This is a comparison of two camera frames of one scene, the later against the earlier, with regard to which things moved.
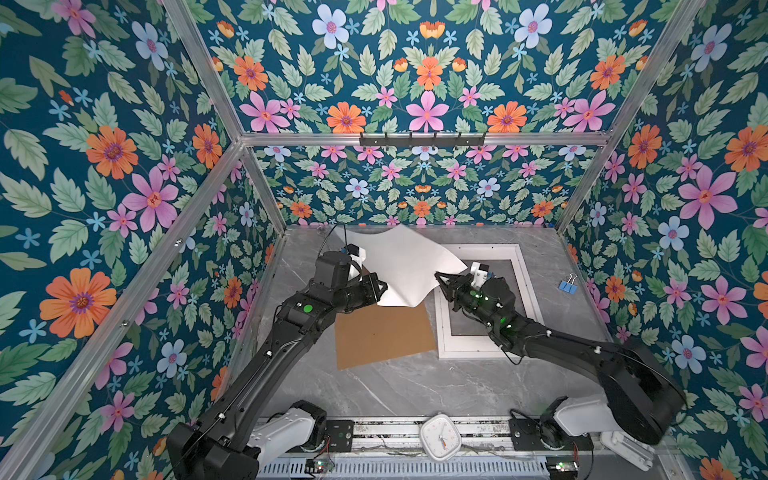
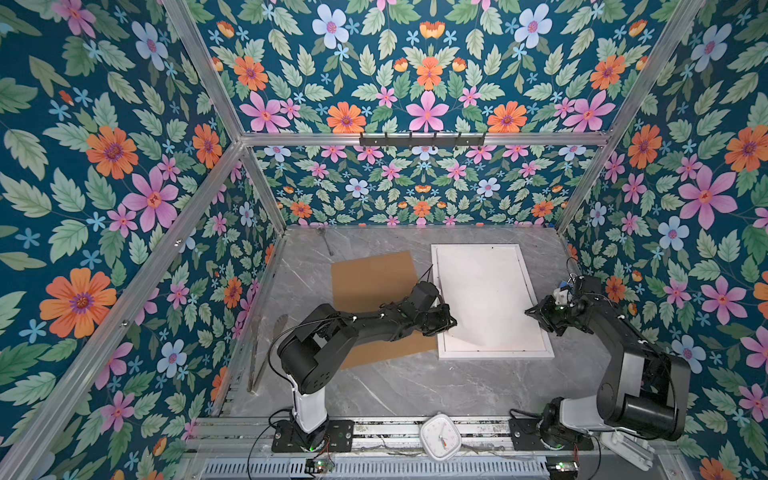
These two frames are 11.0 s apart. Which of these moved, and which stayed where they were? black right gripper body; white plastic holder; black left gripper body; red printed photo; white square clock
Moved: red printed photo; black left gripper body; black right gripper body
Stayed: white square clock; white plastic holder
